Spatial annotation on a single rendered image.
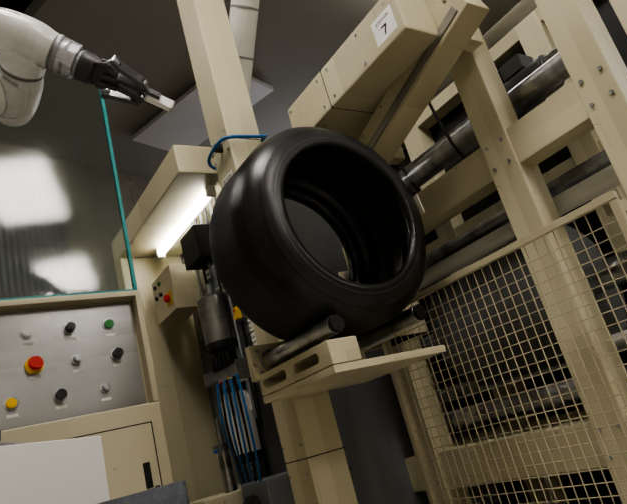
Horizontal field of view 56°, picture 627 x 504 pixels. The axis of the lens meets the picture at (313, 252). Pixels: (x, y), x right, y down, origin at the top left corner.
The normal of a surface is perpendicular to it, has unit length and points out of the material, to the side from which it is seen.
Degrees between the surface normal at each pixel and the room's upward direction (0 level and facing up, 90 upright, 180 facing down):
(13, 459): 90
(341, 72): 90
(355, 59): 90
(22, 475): 90
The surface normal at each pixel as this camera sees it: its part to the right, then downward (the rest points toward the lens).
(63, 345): 0.52, -0.40
